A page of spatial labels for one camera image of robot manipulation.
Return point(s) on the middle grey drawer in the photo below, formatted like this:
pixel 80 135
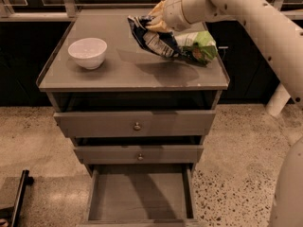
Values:
pixel 118 155

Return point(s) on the green chip bag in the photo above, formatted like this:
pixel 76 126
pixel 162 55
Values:
pixel 197 46

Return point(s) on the grey drawer cabinet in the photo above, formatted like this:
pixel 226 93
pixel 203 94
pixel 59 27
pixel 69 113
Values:
pixel 130 79

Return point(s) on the white ceramic bowl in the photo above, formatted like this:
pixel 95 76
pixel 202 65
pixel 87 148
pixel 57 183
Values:
pixel 88 53

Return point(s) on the metal window railing frame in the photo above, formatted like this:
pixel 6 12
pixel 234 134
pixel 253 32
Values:
pixel 94 3

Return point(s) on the drawer metal knob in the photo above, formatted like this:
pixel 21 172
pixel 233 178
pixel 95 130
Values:
pixel 140 157
pixel 137 126

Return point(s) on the middle drawer metal knob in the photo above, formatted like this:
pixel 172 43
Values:
pixel 140 157

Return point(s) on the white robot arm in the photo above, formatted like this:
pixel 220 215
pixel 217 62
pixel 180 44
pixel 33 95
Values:
pixel 280 42

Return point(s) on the black object at floor corner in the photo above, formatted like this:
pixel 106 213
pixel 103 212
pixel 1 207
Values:
pixel 10 213

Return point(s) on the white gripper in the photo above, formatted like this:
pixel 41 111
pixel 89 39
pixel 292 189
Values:
pixel 172 13

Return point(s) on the top drawer metal knob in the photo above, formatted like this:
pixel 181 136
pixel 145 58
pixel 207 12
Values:
pixel 137 126

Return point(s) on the top grey drawer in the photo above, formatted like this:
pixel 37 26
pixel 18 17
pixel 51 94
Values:
pixel 121 124

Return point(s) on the blue chip bag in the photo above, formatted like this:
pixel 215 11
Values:
pixel 158 43

